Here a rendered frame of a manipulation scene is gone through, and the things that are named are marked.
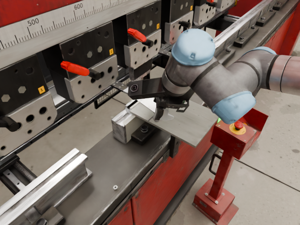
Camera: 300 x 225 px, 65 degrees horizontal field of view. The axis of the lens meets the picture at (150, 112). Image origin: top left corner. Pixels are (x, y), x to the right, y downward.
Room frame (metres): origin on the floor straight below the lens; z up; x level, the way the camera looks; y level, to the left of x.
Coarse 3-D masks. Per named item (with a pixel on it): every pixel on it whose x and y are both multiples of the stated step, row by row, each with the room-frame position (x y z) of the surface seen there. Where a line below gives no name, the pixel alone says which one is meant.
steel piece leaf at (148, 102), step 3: (144, 99) 0.68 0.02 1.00; (147, 99) 0.68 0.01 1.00; (150, 99) 0.68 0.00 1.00; (153, 99) 0.68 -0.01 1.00; (141, 102) 0.66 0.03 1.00; (144, 102) 0.66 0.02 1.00; (147, 102) 0.66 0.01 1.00; (150, 102) 0.66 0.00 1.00; (153, 102) 0.66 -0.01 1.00; (147, 105) 0.64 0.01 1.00; (150, 105) 0.64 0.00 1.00; (153, 105) 0.64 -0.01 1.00; (150, 108) 0.63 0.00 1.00; (153, 108) 0.63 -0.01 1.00; (168, 108) 0.63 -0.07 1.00; (153, 111) 0.61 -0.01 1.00
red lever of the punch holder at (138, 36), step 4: (128, 32) 0.57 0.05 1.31; (132, 32) 0.56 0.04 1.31; (136, 32) 0.56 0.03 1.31; (132, 36) 0.57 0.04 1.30; (136, 36) 0.56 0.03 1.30; (140, 36) 0.57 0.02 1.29; (144, 36) 0.59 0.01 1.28; (140, 40) 0.58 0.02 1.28; (144, 40) 0.59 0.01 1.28; (148, 40) 0.61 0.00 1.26; (144, 44) 0.61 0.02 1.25; (148, 44) 0.60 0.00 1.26; (152, 44) 0.61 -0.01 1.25
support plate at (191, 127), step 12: (144, 108) 0.63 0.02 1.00; (180, 108) 0.63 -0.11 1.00; (192, 108) 0.63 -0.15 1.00; (204, 108) 0.63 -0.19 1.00; (144, 120) 0.58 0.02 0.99; (168, 120) 0.57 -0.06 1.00; (180, 120) 0.57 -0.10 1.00; (192, 120) 0.57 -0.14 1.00; (204, 120) 0.57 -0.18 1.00; (216, 120) 0.57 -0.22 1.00; (168, 132) 0.52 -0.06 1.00; (180, 132) 0.52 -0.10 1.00; (192, 132) 0.52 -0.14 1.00; (204, 132) 0.52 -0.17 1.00; (192, 144) 0.47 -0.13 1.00
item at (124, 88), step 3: (117, 81) 0.79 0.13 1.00; (114, 84) 0.77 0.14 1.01; (117, 84) 0.77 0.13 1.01; (120, 84) 0.77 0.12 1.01; (123, 84) 0.77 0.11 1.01; (114, 87) 0.76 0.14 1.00; (117, 87) 0.75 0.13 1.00; (120, 87) 0.75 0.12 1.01; (123, 87) 0.75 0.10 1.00; (126, 87) 0.75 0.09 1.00; (120, 90) 0.74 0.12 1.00; (123, 90) 0.73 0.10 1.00; (126, 90) 0.73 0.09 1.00; (126, 93) 0.72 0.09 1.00
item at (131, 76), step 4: (148, 60) 0.72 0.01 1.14; (144, 64) 0.70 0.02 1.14; (148, 64) 0.72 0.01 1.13; (132, 68) 0.66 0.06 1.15; (136, 68) 0.67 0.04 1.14; (140, 68) 0.68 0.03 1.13; (144, 68) 0.70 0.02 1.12; (148, 68) 0.72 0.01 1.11; (132, 72) 0.66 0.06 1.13; (136, 72) 0.67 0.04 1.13; (140, 72) 0.68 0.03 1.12; (144, 72) 0.70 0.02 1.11; (148, 72) 0.73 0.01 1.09; (132, 76) 0.66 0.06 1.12; (136, 76) 0.66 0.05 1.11; (140, 76) 0.69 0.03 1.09; (132, 80) 0.66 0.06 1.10; (136, 80) 0.68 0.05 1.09
